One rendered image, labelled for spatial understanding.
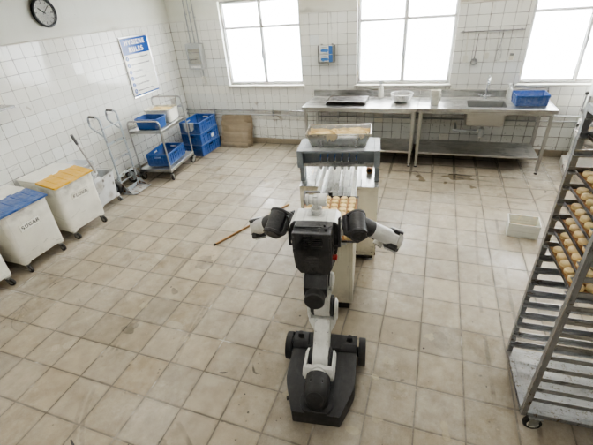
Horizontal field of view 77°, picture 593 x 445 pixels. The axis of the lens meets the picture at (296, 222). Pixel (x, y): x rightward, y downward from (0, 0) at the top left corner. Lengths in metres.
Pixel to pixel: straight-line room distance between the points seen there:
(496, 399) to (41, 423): 3.03
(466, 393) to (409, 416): 0.44
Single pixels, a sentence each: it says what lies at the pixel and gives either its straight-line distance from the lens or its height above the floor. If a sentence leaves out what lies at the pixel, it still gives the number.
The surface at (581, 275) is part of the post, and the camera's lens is 2.09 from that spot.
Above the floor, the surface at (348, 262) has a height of 0.52.
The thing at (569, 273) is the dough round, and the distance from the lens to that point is 2.32.
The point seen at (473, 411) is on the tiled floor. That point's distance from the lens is 2.88.
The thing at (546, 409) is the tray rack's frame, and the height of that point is 0.15.
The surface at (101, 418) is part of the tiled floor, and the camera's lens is 3.12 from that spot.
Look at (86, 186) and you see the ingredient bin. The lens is 5.16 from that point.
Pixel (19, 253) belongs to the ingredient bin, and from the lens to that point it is 4.80.
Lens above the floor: 2.33
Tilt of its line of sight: 31 degrees down
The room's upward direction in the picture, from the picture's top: 5 degrees counter-clockwise
